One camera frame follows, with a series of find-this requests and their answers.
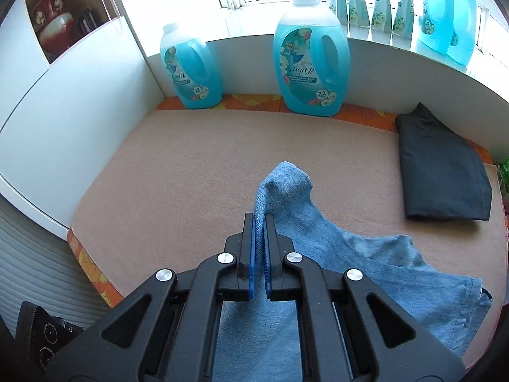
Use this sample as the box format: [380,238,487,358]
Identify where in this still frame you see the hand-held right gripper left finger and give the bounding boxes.
[45,212,260,382]

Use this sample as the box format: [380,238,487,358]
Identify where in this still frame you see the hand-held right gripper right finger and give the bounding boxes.
[262,213,466,382]

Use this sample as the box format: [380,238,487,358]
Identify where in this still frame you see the blue denim pants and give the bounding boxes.
[213,161,494,382]

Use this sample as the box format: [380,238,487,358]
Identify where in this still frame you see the dark folded pants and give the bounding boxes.
[395,102,493,222]

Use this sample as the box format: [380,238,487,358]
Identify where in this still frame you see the white ribbed panel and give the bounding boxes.
[0,194,121,349]

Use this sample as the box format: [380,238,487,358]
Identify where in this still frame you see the orange floral mattress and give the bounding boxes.
[66,93,497,309]

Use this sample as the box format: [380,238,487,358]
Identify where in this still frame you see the beige blanket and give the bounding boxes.
[69,109,509,371]

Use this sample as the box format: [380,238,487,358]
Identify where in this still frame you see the white cabinet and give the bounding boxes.
[0,0,168,242]

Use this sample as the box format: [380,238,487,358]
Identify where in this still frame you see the blue detergent bottle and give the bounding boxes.
[272,0,352,117]
[415,0,456,55]
[160,23,223,110]
[445,0,478,67]

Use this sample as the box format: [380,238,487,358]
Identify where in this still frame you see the green packet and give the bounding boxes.
[496,158,509,209]

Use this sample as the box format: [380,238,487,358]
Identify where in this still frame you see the red and white bowl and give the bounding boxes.
[39,11,77,60]

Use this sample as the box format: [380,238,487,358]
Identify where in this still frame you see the red floral jar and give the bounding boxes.
[31,0,65,25]

